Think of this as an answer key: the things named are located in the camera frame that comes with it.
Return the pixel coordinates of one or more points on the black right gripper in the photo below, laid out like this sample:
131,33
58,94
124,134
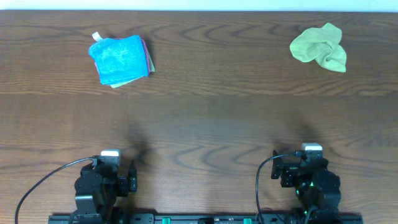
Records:
290,170

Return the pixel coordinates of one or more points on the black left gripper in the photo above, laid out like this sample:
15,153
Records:
132,181

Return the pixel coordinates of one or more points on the light green microfiber cloth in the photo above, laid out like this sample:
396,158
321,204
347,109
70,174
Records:
322,45

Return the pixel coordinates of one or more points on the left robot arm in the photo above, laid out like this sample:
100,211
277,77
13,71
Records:
97,189

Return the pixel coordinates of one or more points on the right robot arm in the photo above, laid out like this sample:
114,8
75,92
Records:
317,188

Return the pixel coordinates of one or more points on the folded blue microfiber cloth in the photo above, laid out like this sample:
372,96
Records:
119,59

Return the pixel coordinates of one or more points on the white cloth label tag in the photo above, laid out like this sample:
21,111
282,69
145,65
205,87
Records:
97,37

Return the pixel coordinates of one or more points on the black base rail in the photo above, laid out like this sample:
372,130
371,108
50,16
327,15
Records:
148,218

